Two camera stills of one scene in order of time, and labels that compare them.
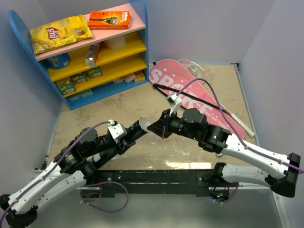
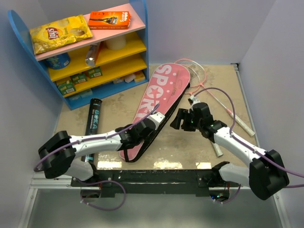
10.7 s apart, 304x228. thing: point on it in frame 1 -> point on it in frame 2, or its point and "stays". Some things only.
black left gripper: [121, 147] -> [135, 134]
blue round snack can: [59, 62] stays
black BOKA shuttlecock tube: [98, 159] -> [92, 123]
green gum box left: [66, 88] stays
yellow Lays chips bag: [60, 32] stays
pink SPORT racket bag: [171, 77] -> [165, 87]
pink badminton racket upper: [201, 71] stays
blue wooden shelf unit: [112, 61] stays
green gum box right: [94, 72] stays
